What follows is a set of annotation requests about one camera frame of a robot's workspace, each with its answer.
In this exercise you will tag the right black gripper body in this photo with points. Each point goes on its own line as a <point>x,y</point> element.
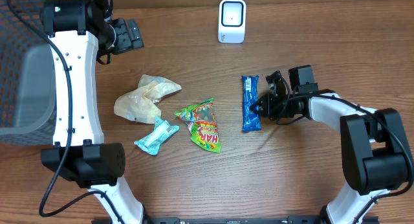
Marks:
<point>273,107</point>

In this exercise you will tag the dark grey plastic basket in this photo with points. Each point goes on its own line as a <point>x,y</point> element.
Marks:
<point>28,90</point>

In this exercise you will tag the mint green snack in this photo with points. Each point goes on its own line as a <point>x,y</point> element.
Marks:
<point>163,131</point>

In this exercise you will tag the beige snack bag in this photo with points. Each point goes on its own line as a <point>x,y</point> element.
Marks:
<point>140,105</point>

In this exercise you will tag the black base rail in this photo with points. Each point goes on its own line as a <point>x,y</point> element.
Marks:
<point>288,220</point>

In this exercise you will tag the blue cookie pack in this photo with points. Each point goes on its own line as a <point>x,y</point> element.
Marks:
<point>251,120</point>

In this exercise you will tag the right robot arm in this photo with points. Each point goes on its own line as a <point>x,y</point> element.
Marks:
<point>376,157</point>

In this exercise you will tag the white barcode scanner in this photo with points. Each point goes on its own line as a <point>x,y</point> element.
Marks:
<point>232,21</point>

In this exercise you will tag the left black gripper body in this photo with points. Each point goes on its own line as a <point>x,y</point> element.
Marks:
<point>124,41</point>

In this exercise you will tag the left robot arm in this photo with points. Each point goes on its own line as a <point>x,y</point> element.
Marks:
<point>79,33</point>

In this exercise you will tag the green gummy candy bag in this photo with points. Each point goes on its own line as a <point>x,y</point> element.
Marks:
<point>201,123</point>

